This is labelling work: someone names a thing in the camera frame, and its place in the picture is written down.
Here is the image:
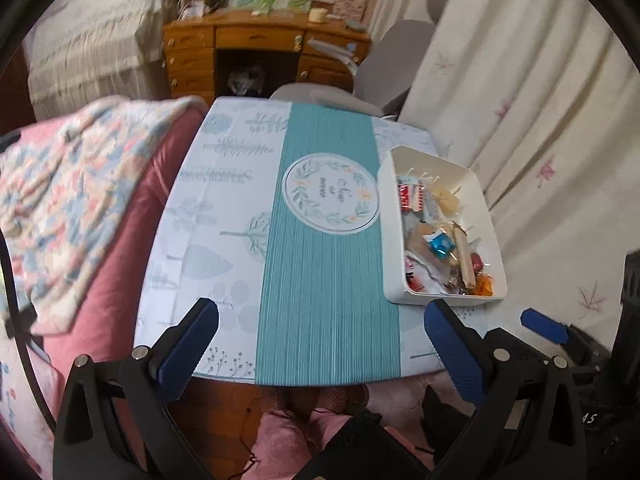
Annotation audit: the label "white orange oat bar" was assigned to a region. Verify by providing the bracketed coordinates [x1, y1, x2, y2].
[472, 272, 494, 297]

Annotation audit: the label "blue candy wrapper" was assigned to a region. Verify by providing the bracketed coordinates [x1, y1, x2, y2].
[425, 231, 456, 260]

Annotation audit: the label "red white snack packet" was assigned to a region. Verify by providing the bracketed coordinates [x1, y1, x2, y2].
[397, 177, 424, 212]

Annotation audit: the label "beige wafer packet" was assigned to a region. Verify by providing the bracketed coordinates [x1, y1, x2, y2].
[452, 223, 476, 292]

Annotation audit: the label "dark brownie red-sealed packet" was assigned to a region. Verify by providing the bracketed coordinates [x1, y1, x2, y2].
[404, 256, 448, 295]

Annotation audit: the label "round biscuit packet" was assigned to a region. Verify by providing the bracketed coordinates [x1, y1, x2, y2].
[431, 186, 460, 217]

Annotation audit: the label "clear cracker packet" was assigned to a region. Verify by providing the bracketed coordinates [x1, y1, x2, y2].
[405, 222, 436, 260]

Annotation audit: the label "pink sofa cushion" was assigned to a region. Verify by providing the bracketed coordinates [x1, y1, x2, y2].
[44, 107, 206, 414]

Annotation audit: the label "pink trousers leg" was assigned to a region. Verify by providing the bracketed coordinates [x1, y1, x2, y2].
[249, 383, 442, 480]

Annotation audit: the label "white plastic storage bin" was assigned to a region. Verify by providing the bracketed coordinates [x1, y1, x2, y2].
[378, 146, 508, 307]

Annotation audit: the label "floral blanket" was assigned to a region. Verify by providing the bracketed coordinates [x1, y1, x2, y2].
[1, 96, 207, 335]

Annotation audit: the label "teal white patterned tablecloth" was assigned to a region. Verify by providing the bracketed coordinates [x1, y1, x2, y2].
[134, 98, 440, 386]

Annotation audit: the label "white floral curtain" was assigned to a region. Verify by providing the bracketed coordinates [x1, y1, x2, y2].
[371, 0, 639, 346]

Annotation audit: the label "grey office chair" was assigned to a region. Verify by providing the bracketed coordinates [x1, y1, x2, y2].
[271, 0, 448, 118]

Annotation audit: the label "white lace bed cover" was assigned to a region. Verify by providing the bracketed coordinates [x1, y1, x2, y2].
[24, 0, 170, 122]

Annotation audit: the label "wooden desk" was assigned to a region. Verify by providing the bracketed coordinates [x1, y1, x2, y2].
[163, 9, 371, 103]

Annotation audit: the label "black cable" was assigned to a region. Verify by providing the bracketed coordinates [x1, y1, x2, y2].
[0, 228, 57, 434]

